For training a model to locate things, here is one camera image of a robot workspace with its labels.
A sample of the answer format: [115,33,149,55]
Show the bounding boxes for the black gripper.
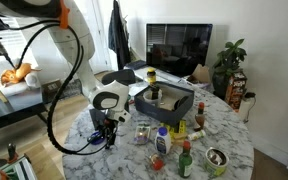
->
[90,109,117,149]

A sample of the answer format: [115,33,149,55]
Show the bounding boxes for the blue round lid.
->
[87,132,104,145]

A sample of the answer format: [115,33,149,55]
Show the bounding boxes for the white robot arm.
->
[0,0,130,147]

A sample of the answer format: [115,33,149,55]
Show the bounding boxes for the clear plastic cup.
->
[106,154,124,172]

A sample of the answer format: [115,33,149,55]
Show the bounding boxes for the small jar red lid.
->
[150,154,164,170]

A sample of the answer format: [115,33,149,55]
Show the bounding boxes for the white cup in box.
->
[143,90,162,107]

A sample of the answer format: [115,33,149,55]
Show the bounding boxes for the orange plush toy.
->
[0,63,39,87]

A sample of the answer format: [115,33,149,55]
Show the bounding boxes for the white bottle blue cap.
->
[155,127,171,155]

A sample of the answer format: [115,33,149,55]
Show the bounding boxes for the white tv stand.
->
[124,60,213,91]

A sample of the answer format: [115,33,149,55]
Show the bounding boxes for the dark blue cardboard box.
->
[134,81,194,126]

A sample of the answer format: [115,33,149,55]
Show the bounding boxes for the yellow package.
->
[161,120,187,140]

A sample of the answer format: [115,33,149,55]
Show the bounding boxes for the yellow vitamin bottle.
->
[147,68,156,84]

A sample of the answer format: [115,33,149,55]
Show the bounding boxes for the green glass bottle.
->
[178,141,193,178]

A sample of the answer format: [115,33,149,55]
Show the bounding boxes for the small white tube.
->
[188,130,206,141]

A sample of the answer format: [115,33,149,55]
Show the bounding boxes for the hot sauce bottle red cap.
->
[194,102,205,131]

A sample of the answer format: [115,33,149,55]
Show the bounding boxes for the hanging dark clothes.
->
[108,0,131,70]

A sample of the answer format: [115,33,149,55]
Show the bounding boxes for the open green tin can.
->
[204,147,230,177]

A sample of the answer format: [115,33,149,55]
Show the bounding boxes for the black flat screen television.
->
[146,23,213,77]

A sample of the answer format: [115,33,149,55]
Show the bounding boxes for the orange snack box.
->
[225,72,247,112]

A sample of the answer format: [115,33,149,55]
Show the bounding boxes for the potted green plant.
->
[212,39,247,99]

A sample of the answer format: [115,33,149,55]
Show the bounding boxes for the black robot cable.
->
[0,13,118,156]

